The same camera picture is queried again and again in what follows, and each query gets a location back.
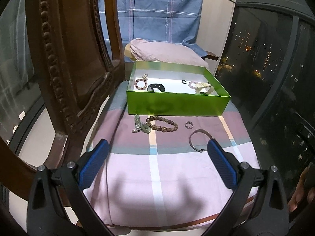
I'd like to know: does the pale pink bead bracelet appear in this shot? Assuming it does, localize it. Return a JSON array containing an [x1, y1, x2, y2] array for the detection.
[[187, 80, 203, 90]]

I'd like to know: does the black wrist band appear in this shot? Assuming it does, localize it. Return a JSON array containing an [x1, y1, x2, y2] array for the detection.
[[147, 84, 165, 92]]

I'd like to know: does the white wrist watch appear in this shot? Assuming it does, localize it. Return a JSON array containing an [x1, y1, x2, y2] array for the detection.
[[195, 83, 215, 95]]

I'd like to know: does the pink cushion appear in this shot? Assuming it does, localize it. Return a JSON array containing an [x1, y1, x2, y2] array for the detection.
[[124, 38, 208, 68]]

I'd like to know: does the beige cabinet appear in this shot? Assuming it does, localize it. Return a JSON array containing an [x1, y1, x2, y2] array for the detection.
[[196, 0, 236, 75]]

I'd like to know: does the dark wooden armchair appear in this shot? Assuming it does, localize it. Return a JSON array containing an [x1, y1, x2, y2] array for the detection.
[[202, 51, 219, 61]]

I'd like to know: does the silver bangle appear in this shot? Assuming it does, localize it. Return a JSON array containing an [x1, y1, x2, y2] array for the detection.
[[188, 129, 212, 153]]

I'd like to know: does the green cardboard box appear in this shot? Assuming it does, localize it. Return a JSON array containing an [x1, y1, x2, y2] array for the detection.
[[127, 61, 231, 116]]

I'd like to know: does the carved brown wooden chair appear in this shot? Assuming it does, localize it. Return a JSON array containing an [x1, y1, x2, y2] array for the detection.
[[0, 0, 127, 236]]

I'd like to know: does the brown wooden bead bracelet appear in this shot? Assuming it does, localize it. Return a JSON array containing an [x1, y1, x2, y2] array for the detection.
[[145, 115, 179, 133]]

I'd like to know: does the red pink bead bracelet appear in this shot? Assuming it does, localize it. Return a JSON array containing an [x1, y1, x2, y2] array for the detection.
[[134, 77, 149, 91]]

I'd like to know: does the pink grey striped cloth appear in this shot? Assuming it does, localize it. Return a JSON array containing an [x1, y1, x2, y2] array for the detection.
[[84, 82, 259, 234]]

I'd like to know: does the person's right hand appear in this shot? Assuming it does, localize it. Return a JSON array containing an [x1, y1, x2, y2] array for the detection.
[[288, 163, 314, 213]]

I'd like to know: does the green jade silver bracelet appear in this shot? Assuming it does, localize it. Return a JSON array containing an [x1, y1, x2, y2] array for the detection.
[[131, 114, 152, 135]]

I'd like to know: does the blue plaid cloth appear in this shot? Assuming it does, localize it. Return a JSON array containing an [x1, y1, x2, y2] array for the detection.
[[98, 0, 207, 62]]

